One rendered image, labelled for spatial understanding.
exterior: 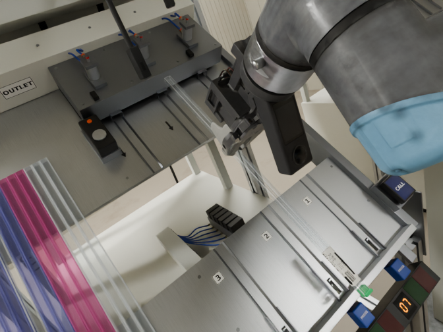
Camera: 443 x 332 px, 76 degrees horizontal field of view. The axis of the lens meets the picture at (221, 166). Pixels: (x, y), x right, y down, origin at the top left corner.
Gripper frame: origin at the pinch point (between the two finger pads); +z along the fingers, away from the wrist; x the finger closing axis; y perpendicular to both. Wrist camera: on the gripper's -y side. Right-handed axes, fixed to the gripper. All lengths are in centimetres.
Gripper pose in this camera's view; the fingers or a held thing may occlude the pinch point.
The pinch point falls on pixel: (235, 151)
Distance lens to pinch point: 49.5
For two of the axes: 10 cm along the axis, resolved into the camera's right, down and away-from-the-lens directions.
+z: -2.3, 3.3, 9.2
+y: -5.9, -7.9, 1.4
